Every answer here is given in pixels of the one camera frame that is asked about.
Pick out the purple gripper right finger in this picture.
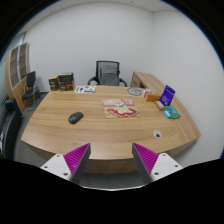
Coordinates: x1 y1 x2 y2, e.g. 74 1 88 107
132 143 159 185

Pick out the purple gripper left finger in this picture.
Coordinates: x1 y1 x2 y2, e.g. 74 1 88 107
64 143 91 185

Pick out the black computer mouse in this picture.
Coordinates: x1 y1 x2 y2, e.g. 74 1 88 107
68 112 84 124

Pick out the blue small box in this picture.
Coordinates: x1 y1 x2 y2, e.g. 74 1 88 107
163 110 171 119

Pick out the green small box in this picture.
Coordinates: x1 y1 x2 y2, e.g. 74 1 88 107
165 106 180 119

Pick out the yellow small box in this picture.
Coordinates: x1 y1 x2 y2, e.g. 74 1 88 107
154 101 165 111

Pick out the orange tissue box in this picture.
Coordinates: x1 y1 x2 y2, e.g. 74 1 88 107
144 91 160 102

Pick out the purple standing card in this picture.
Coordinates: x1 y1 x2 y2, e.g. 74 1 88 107
160 85 175 106

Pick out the black leather armchair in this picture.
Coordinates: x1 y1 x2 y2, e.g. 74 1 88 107
0 98 23 160

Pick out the black side chair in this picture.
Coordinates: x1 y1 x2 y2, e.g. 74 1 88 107
22 71 41 107

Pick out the wooden side desk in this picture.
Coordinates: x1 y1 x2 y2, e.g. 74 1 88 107
130 72 165 94

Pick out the dark cardboard box stack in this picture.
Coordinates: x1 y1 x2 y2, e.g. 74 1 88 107
58 73 74 91

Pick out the small brown cardboard box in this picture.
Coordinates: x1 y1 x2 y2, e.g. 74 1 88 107
48 76 59 91

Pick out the black mesh office chair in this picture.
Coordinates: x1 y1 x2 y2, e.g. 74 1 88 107
87 61 127 86

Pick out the wooden bookshelf cabinet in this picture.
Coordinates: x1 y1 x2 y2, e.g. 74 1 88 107
5 43 30 112

